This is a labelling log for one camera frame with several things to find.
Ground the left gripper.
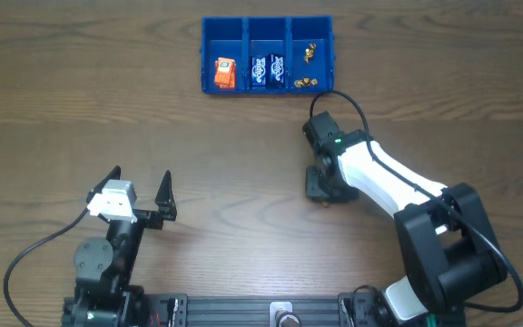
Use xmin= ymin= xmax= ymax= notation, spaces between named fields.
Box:
xmin=85 ymin=164 xmax=178 ymax=231

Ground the blue candy pack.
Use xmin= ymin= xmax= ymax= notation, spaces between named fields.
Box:
xmin=251 ymin=55 xmax=268 ymax=88
xmin=266 ymin=53 xmax=287 ymax=89

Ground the blue tray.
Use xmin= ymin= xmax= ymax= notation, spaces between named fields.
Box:
xmin=201 ymin=15 xmax=335 ymax=95

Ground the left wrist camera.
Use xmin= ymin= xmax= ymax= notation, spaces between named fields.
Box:
xmin=86 ymin=179 xmax=138 ymax=224

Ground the mounting rail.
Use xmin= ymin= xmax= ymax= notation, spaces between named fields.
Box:
xmin=61 ymin=293 xmax=467 ymax=327

